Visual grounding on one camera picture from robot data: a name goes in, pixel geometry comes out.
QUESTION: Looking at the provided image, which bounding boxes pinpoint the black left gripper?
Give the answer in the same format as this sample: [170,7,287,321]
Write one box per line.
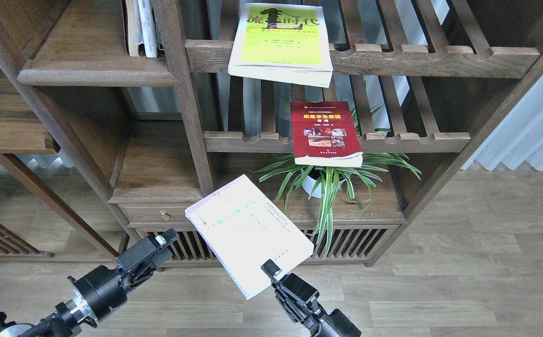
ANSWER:
[67,228,179,323]

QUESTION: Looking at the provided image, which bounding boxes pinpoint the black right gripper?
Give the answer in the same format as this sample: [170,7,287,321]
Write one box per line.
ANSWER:
[261,259,362,337]

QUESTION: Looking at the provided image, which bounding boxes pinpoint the white lavender cover book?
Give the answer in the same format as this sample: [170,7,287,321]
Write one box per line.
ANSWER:
[185,175,314,299]

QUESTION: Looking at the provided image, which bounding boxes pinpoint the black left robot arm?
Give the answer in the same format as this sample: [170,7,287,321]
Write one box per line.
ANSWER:
[0,229,179,337]

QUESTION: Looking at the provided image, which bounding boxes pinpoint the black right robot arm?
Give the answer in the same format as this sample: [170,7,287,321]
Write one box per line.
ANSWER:
[261,259,362,337]

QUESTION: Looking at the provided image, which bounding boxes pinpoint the brass drawer knob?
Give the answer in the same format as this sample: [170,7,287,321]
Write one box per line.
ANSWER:
[160,211,170,221]

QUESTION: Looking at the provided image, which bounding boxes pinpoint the green spider plant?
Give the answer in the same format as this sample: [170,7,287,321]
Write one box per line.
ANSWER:
[258,107,421,254]

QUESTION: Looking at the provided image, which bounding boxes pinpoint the white plant pot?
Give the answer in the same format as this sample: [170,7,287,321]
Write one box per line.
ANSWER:
[302,167,346,199]

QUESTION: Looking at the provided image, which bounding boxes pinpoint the red cover book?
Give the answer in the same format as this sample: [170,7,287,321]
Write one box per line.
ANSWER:
[290,101,363,168]

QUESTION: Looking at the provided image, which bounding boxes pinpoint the dark wooden bookshelf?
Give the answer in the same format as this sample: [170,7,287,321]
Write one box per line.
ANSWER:
[0,0,543,266]

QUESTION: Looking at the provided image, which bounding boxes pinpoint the upright white book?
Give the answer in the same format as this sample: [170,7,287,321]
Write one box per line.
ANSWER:
[138,0,159,58]

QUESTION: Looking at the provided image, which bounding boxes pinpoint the yellow green cover book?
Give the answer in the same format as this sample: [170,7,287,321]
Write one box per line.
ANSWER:
[228,3,333,88]

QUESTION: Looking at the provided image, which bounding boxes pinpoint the upright beige book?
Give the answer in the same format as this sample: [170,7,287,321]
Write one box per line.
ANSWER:
[121,0,143,57]

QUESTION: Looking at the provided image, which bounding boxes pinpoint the upright dark green book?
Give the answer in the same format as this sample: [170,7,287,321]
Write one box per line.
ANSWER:
[154,21,165,56]

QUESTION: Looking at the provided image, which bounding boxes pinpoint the white pleated curtain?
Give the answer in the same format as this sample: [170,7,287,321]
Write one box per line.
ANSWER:
[462,75,543,171]

